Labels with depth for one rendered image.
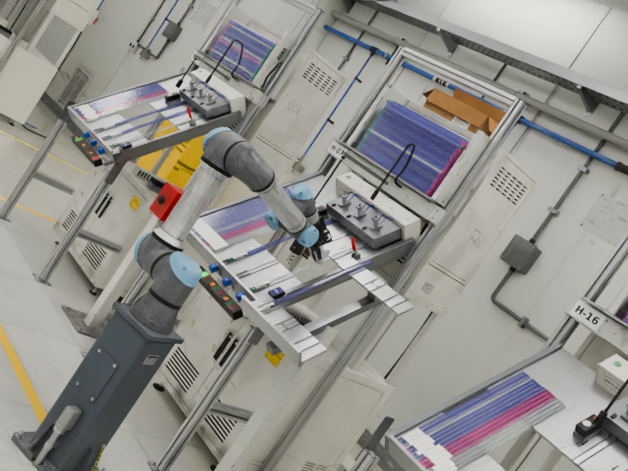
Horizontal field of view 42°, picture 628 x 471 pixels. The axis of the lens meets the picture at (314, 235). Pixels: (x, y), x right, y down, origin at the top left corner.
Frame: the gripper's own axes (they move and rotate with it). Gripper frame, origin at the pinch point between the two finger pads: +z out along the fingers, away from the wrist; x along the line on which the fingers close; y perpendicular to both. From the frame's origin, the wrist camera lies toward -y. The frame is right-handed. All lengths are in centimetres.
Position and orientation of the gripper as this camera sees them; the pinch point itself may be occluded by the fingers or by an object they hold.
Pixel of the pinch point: (317, 262)
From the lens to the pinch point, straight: 314.9
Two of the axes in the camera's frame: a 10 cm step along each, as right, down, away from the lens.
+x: -5.4, -4.4, 7.2
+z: 2.3, 7.4, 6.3
